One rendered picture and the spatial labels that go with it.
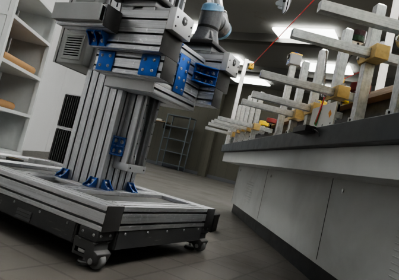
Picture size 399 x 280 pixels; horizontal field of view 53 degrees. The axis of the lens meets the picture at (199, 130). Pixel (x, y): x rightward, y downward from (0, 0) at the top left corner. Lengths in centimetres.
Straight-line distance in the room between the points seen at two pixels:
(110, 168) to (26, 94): 262
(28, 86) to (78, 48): 239
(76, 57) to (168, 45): 59
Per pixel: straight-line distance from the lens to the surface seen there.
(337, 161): 158
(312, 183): 234
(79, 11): 172
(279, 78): 165
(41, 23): 452
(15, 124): 440
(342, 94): 169
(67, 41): 212
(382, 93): 176
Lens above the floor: 44
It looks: 4 degrees up
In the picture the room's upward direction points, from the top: 13 degrees clockwise
